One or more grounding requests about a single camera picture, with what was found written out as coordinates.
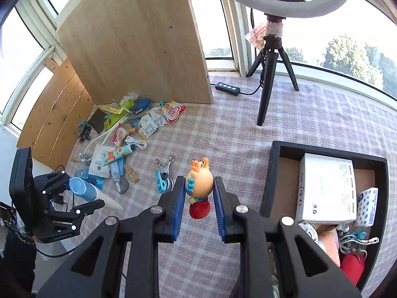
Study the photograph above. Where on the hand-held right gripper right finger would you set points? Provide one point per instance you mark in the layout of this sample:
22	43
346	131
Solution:
219	211

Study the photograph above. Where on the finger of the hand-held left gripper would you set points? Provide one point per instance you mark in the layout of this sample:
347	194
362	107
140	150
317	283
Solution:
77	212
52	181

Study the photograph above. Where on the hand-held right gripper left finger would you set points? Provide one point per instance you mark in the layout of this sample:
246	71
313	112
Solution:
178	211

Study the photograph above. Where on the white bottle blue cap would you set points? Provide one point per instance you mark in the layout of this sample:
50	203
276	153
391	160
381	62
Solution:
80	187

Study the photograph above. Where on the orange cartoon toy figurine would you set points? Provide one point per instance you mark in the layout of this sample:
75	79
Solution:
198	177

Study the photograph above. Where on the black rectangular tray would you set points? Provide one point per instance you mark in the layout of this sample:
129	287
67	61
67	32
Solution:
273	177

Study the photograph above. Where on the white round plastic gadget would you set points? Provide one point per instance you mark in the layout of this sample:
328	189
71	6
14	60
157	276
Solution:
307	228

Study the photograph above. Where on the white cardboard box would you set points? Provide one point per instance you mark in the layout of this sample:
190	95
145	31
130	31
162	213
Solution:
325	186

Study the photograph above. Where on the orange white tissue pack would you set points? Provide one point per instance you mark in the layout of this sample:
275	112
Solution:
330	245

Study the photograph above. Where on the red cloth pouch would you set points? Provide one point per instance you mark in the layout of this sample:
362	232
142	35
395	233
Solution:
352	270

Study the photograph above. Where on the silver metal tool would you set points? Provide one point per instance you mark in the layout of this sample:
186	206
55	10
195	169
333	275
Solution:
363	242

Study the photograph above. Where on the dotted white tissue pack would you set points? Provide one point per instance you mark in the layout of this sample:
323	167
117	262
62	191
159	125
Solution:
367	206

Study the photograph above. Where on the person's left forearm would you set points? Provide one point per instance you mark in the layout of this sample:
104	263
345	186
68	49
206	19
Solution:
15	260

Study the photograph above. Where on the blue cartoon packet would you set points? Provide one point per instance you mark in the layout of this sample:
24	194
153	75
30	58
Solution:
82	173

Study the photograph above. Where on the plain blue packet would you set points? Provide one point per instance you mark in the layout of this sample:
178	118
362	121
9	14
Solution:
94	182

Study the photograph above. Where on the silver spring clamp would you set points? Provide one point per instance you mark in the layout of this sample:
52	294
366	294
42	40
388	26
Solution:
166	166

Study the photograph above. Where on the white sachet blue logo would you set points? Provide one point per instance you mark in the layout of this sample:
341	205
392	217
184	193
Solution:
99	161

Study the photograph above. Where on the grey plastic scoop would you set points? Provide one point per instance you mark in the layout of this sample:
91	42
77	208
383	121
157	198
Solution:
124	186

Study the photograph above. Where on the clear glue tube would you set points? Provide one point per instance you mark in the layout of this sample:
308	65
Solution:
115	172

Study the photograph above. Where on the wooden clothespin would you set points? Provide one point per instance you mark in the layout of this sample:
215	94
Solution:
133	131
131	173

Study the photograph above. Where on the wooden plank panel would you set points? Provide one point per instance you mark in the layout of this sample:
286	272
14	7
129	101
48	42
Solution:
52	115

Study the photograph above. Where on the orange blue tube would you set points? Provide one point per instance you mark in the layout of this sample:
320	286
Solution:
119	153

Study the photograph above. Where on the black packet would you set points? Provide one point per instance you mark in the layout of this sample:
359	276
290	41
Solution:
97	121

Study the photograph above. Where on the red white snack sachet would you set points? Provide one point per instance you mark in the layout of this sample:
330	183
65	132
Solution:
120	135

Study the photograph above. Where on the white printed sachet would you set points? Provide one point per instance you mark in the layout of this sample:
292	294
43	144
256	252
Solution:
158	118
147	128

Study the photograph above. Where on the green packet orange label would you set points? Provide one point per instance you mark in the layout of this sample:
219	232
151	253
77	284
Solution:
116	119

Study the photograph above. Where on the long yellow sachet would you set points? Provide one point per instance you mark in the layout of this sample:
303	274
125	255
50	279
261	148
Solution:
111	109

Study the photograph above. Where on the red orange snack sachet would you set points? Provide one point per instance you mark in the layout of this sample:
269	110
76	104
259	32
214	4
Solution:
173	111

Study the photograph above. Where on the small silver metal clip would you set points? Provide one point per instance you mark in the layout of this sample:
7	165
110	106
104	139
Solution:
114	103

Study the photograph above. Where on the blue round case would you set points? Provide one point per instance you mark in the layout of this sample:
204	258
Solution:
142	105

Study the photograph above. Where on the clear plastic bag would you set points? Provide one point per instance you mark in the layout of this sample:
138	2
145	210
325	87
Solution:
131	96

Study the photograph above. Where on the light wooden board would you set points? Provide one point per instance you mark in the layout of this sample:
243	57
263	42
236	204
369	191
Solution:
133	37

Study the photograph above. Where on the pink patterned wrapper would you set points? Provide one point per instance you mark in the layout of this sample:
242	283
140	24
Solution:
257	35

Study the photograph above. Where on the black inline switch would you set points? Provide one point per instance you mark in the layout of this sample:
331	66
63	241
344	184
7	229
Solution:
228	88

